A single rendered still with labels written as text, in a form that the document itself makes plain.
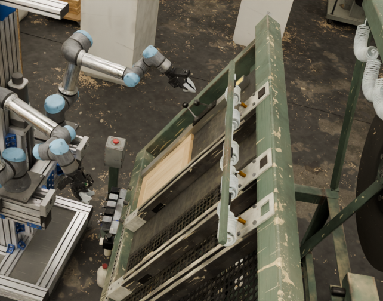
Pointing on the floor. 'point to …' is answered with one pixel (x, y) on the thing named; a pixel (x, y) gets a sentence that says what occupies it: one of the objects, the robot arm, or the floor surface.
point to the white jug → (102, 275)
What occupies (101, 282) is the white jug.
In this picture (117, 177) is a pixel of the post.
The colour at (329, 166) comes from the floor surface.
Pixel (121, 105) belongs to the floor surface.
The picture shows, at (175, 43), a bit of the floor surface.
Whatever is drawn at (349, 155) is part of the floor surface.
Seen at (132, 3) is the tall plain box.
